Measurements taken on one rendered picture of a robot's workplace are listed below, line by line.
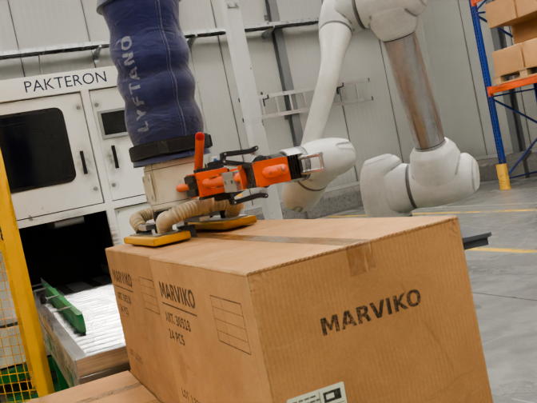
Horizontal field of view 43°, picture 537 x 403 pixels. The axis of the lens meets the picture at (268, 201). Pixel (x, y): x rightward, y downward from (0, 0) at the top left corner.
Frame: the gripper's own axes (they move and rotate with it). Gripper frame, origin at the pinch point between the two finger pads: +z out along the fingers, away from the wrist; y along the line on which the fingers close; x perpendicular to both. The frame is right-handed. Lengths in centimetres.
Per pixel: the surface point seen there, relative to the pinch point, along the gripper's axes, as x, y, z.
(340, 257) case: -65, 15, 5
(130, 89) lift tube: 21.4, -28.2, 8.6
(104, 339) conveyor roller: 118, 53, 14
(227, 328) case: -50, 24, 21
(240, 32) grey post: 343, -110, -177
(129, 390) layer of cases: 38, 54, 23
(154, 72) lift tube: 17.7, -31.4, 2.2
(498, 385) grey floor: 66, 108, -131
